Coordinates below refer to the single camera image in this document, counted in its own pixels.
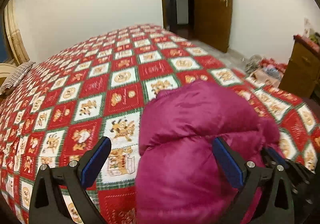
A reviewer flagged striped grey pillow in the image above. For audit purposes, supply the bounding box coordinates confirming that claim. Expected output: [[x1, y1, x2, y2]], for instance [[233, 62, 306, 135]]
[[1, 61, 35, 95]]

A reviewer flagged cream wooden headboard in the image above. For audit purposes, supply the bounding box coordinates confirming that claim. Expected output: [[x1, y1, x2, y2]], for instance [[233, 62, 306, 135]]
[[0, 63, 16, 85]]

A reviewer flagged brown wooden door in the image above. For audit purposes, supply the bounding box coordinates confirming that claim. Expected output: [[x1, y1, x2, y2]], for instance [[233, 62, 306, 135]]
[[194, 0, 233, 53]]

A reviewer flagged beige floral curtain right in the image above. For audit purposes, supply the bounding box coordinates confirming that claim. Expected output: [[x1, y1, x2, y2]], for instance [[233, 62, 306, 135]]
[[4, 0, 30, 65]]

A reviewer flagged magenta puffer jacket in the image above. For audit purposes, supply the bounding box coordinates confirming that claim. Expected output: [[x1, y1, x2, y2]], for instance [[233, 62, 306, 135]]
[[135, 80, 280, 223]]

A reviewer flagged clothes pile on floor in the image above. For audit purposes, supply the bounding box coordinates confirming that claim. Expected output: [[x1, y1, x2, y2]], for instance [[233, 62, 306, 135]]
[[245, 55, 287, 88]]

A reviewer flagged metal door handle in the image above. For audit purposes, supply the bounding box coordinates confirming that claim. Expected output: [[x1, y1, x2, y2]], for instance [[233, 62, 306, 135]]
[[220, 0, 229, 8]]

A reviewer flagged red patchwork bear bedspread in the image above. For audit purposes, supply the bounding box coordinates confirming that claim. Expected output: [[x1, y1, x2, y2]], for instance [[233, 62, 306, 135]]
[[1, 25, 319, 223]]

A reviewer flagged brown wooden dresser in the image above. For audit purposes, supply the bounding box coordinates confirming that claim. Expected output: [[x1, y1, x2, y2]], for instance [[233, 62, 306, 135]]
[[279, 34, 319, 99]]

